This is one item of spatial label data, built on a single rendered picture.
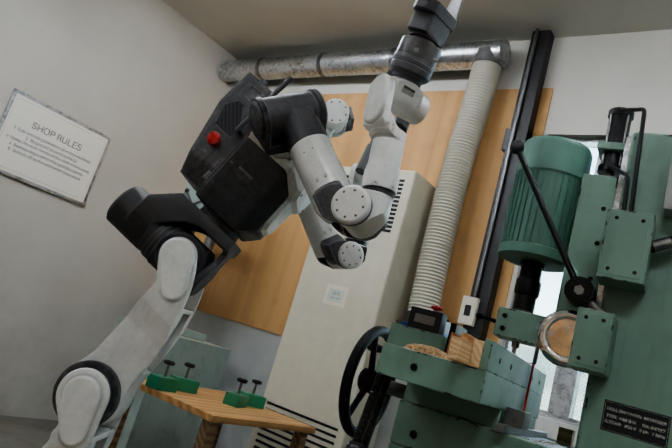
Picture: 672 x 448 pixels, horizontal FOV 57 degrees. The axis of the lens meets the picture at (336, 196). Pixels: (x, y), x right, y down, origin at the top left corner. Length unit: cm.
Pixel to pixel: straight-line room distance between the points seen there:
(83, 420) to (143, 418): 192
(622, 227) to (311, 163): 66
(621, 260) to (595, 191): 24
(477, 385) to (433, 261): 183
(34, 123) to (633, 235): 323
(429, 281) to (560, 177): 148
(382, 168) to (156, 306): 60
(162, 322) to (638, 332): 101
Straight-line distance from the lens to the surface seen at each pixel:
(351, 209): 115
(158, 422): 344
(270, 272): 375
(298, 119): 128
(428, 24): 128
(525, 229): 154
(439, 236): 300
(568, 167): 160
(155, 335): 146
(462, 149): 314
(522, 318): 154
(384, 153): 121
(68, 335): 417
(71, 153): 398
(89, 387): 146
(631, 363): 143
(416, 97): 128
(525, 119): 320
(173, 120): 440
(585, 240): 153
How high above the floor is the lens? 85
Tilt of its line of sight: 14 degrees up
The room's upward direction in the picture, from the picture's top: 17 degrees clockwise
